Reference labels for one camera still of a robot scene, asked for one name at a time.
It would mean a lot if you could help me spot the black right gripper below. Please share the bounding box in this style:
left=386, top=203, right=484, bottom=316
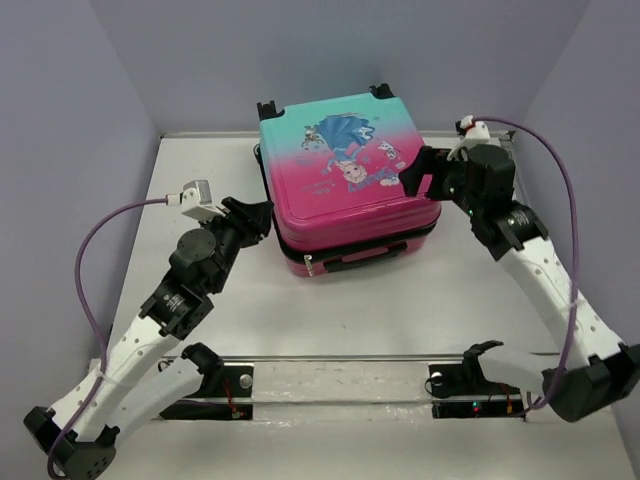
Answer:
left=398, top=144, right=482, bottom=216

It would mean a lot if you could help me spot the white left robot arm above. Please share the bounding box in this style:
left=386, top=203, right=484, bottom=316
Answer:
left=23, top=188, right=273, bottom=479

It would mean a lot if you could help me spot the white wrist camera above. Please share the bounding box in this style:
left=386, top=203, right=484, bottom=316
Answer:
left=447, top=115, right=491, bottom=160
left=165, top=179, right=224, bottom=223

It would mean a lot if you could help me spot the pink and teal kids suitcase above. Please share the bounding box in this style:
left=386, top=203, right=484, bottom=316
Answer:
left=254, top=83, right=442, bottom=277

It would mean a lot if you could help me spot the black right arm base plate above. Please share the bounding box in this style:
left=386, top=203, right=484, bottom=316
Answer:
left=424, top=363, right=527, bottom=420

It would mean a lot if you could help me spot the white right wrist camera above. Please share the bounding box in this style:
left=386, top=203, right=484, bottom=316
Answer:
left=447, top=115, right=491, bottom=160

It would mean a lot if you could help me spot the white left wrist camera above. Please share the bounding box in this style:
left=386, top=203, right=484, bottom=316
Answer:
left=165, top=179, right=224, bottom=223

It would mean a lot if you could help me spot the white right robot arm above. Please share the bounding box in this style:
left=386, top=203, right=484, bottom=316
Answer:
left=399, top=144, right=639, bottom=423

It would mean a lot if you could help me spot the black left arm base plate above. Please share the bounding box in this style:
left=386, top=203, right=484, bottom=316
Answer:
left=159, top=363, right=254, bottom=421

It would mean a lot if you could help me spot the silver aluminium rail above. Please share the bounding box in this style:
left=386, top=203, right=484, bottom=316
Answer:
left=221, top=353, right=463, bottom=363

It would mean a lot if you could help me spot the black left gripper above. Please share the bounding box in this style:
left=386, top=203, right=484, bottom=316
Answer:
left=203, top=197, right=279, bottom=293

